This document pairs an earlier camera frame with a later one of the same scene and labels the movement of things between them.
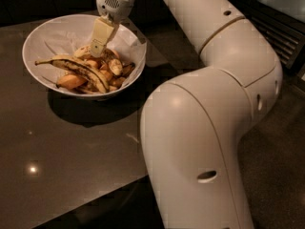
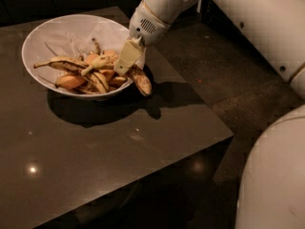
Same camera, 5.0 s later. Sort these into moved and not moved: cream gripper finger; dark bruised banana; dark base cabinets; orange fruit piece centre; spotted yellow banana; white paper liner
Moved: spotted yellow banana; cream gripper finger
Not moved: white paper liner; orange fruit piece centre; dark base cabinets; dark bruised banana
